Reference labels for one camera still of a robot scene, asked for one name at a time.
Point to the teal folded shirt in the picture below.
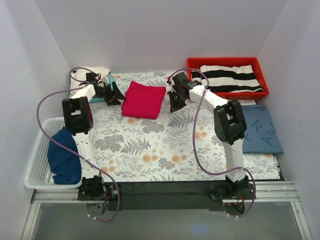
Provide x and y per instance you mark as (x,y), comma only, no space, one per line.
(112,80)

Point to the grey blue folded shirt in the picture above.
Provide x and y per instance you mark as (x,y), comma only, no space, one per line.
(260,136)

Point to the navy blue shirt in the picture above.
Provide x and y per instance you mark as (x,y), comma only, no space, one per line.
(65,165)

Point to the black white striped shirt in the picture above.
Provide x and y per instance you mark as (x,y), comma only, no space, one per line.
(224,79)

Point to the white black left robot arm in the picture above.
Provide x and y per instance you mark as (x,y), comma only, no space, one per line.
(78,120)

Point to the floral patterned table mat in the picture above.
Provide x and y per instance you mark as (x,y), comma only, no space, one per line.
(178,146)

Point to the red plastic tray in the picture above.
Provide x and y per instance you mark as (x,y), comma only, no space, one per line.
(197,62)

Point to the cream folded shirt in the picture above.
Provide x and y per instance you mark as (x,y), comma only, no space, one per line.
(80,74)

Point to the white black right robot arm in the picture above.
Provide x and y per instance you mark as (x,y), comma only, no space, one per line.
(229,127)

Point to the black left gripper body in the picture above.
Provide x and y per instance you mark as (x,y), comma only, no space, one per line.
(111,93)

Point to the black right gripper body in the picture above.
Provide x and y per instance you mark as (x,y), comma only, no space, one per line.
(174,99)

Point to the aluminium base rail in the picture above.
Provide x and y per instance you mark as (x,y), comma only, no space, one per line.
(169,211)

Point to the white plastic laundry basket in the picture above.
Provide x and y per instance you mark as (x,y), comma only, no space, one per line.
(39,175)

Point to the crimson red t shirt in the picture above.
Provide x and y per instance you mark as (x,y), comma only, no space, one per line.
(143,102)

